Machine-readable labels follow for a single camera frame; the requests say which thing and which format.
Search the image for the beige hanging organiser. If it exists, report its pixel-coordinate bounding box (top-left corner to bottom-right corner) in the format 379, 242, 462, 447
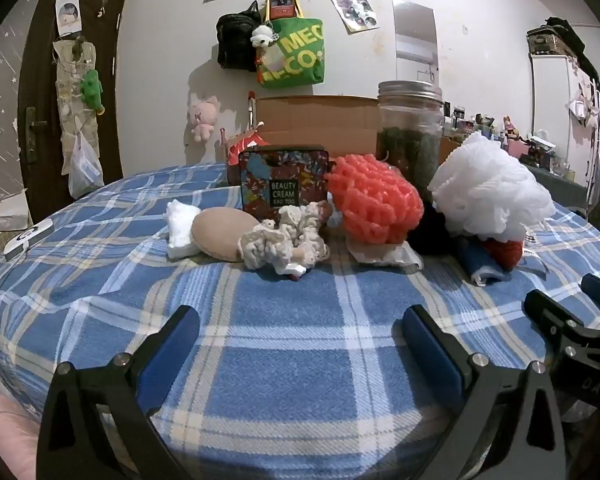
51, 37, 101, 161

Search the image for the red card pouch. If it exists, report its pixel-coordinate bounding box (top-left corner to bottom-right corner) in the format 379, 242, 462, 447
267, 0, 297, 21

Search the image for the picture on door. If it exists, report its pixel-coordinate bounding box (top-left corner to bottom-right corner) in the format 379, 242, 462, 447
55, 0, 81, 37

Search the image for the white fluffy cloth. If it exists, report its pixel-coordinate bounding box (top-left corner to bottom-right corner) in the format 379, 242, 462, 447
166, 199, 203, 260

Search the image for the cream knit scrunchie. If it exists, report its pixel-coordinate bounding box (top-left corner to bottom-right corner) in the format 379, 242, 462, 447
237, 201, 331, 281

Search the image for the white plush keychain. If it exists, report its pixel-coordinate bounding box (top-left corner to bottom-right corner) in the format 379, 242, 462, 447
250, 25, 275, 50

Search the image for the black pompom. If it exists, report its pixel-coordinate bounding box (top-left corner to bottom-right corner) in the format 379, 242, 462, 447
409, 205, 463, 257

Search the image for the desk with dark cloth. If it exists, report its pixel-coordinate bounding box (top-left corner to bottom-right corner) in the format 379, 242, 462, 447
524, 160, 593, 211

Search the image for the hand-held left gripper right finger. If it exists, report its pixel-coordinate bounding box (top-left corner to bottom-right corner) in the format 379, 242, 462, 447
401, 304, 566, 480

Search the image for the wall photo collage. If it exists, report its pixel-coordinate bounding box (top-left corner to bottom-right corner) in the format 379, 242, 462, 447
330, 0, 381, 35

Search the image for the clear storage bag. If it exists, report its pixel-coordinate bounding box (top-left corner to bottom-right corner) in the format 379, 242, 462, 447
526, 16, 588, 57

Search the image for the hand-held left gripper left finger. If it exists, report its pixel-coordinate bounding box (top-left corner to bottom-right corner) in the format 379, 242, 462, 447
36, 304, 202, 480

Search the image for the white plastic wrapper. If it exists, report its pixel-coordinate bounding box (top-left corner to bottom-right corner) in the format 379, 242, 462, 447
346, 237, 425, 273

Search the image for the row of cosmetic bottles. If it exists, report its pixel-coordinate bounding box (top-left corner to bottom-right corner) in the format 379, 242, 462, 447
442, 102, 578, 181

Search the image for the white wardrobe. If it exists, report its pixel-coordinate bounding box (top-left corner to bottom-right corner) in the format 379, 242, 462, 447
530, 52, 593, 161

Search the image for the white flat device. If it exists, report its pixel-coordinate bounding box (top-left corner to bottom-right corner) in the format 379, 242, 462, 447
4, 222, 54, 262

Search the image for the green plush toy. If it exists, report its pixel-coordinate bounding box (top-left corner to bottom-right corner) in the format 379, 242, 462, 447
80, 69, 106, 112

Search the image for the cardboard box with red lining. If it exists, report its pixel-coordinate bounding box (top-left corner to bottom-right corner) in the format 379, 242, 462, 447
225, 95, 463, 186

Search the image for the black backpack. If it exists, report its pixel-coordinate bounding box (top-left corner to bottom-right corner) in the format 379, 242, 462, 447
216, 0, 261, 72

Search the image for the wall mirror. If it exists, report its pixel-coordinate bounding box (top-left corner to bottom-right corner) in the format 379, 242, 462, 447
392, 0, 439, 86

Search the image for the blue plaid blanket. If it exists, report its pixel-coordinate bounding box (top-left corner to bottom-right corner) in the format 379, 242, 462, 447
0, 162, 600, 480

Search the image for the beige round puff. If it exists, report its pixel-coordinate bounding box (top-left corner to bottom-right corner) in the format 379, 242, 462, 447
191, 208, 261, 262

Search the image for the white mesh bath pouf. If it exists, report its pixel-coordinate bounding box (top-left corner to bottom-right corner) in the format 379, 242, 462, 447
427, 132, 556, 242

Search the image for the dark brown door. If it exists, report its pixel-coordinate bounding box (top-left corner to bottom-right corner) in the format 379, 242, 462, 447
20, 0, 133, 221

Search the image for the pink plush bear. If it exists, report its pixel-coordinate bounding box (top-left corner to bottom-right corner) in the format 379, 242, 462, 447
187, 97, 217, 142

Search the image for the colourful printed tin box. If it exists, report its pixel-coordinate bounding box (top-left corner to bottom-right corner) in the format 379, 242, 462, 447
238, 147, 331, 222

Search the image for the green tote bag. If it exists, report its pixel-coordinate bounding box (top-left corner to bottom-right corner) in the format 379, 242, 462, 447
256, 0, 327, 90

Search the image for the glass jar of dark leaves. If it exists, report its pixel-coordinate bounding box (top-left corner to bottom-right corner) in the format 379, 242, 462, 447
377, 80, 444, 203

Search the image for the coral foam net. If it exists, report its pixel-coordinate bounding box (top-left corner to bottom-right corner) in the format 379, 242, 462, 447
325, 154, 425, 246

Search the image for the blue cloth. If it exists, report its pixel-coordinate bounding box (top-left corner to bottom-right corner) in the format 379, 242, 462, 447
457, 237, 511, 287

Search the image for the white plastic bag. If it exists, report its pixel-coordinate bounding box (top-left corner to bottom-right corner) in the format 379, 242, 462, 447
68, 130, 105, 198

